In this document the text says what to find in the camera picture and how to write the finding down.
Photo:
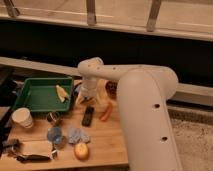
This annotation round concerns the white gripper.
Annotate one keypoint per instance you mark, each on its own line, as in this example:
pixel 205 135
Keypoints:
pixel 88 90

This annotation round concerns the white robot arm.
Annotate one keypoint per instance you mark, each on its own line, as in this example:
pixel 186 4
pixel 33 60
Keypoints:
pixel 142 92

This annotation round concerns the green plastic tray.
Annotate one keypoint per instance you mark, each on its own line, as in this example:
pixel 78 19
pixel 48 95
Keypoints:
pixel 39 95

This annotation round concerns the dark red bowl with sponge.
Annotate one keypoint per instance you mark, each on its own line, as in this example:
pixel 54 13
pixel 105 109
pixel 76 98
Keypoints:
pixel 76 90

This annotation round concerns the orange carrot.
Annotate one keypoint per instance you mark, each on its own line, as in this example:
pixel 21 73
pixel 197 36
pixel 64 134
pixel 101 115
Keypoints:
pixel 104 117

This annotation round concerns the red bowl with dark contents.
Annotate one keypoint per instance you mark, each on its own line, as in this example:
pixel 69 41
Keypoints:
pixel 111 89

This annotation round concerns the blue crumpled cloth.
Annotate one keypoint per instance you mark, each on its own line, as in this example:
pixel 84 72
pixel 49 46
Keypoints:
pixel 76 135

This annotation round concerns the small metal can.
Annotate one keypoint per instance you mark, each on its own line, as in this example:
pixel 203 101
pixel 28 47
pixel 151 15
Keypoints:
pixel 53 118

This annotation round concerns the white paper cup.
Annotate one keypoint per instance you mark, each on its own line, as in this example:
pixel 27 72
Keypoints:
pixel 22 116

